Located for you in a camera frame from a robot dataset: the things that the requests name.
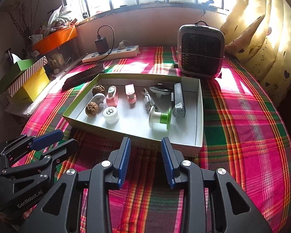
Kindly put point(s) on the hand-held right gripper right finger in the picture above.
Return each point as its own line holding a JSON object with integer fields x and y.
{"x": 167, "y": 165}

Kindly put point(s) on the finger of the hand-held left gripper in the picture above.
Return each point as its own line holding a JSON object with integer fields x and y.
{"x": 63, "y": 148}
{"x": 47, "y": 136}

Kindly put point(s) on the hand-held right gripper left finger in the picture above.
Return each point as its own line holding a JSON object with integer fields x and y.
{"x": 123, "y": 162}

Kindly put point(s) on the green white cardboard box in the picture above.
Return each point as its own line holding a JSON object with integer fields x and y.
{"x": 135, "y": 128}

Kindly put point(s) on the green white spool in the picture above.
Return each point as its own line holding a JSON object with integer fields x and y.
{"x": 165, "y": 118}

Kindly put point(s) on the small brown walnut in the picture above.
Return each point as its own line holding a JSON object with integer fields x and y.
{"x": 91, "y": 109}

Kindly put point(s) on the white round jar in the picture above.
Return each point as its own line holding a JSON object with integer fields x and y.
{"x": 110, "y": 114}

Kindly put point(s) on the white round gadget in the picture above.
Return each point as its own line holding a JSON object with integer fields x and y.
{"x": 98, "y": 99}

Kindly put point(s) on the pink white toy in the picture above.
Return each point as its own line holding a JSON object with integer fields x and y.
{"x": 111, "y": 99}

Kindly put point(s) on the black bike light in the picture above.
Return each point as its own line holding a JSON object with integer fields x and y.
{"x": 179, "y": 99}

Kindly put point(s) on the large brown walnut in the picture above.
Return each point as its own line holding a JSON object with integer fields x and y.
{"x": 98, "y": 89}

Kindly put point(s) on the pink white clip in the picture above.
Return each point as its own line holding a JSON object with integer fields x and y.
{"x": 130, "y": 91}

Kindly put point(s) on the black round magnetic holder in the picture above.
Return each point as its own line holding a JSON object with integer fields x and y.
{"x": 160, "y": 88}

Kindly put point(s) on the yellow box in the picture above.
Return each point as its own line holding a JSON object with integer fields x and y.
{"x": 36, "y": 87}

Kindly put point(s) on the red white striped box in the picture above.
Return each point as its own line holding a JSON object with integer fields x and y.
{"x": 29, "y": 75}

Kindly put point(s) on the black smartphone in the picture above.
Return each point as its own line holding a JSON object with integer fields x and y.
{"x": 83, "y": 76}

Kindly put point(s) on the white tissue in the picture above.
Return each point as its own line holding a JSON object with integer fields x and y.
{"x": 15, "y": 58}

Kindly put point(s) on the pink green plaid blanket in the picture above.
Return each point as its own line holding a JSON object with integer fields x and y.
{"x": 245, "y": 126}

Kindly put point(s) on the orange box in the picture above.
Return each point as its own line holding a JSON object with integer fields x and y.
{"x": 55, "y": 40}

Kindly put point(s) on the dried branches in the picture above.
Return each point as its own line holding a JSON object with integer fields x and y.
{"x": 26, "y": 32}

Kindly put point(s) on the black charger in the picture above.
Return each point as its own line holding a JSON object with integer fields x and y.
{"x": 101, "y": 45}

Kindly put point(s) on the white power strip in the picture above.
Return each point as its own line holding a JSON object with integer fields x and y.
{"x": 121, "y": 52}

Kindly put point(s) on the white plug adapter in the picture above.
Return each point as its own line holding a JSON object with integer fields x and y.
{"x": 122, "y": 45}

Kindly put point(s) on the grey space heater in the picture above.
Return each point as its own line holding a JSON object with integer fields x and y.
{"x": 201, "y": 51}

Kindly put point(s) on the white plastic bag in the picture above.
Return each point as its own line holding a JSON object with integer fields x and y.
{"x": 57, "y": 14}

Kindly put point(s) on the cream heart print curtain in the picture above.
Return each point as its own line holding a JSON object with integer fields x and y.
{"x": 276, "y": 41}

